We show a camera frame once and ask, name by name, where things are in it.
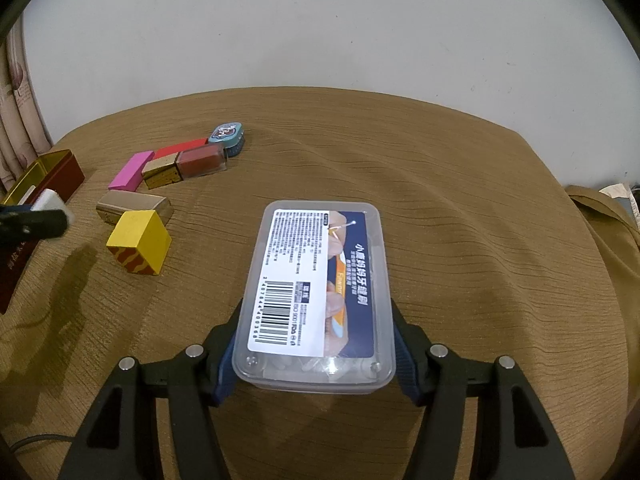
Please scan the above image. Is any clear plastic floss box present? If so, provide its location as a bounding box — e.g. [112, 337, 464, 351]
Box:
[232, 200, 396, 394]

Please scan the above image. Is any brown cloth covered chair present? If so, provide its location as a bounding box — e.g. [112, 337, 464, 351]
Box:
[564, 181, 640, 340]

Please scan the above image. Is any yellow wooden block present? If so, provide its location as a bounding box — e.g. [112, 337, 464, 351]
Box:
[106, 210, 171, 275]

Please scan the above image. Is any gold cap red lipstick box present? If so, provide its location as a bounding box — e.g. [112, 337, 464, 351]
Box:
[142, 144, 227, 190]

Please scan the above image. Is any gold tin tray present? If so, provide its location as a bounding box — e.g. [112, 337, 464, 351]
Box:
[1, 150, 85, 312]

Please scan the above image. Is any small blue cartoon tin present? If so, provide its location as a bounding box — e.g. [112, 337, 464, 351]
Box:
[207, 122, 245, 157]

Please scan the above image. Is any pink rectangular block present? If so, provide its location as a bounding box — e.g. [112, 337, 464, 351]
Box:
[108, 151, 154, 192]

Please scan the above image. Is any patterned beige curtain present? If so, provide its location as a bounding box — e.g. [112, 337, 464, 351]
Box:
[0, 18, 52, 196]

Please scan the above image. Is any silver metal bar box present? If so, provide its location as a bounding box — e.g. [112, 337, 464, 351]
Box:
[96, 190, 174, 226]

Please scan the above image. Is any red rectangular block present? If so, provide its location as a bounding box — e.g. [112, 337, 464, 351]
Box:
[153, 138, 207, 159]

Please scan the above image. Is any white small box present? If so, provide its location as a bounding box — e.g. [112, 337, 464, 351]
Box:
[30, 188, 75, 226]

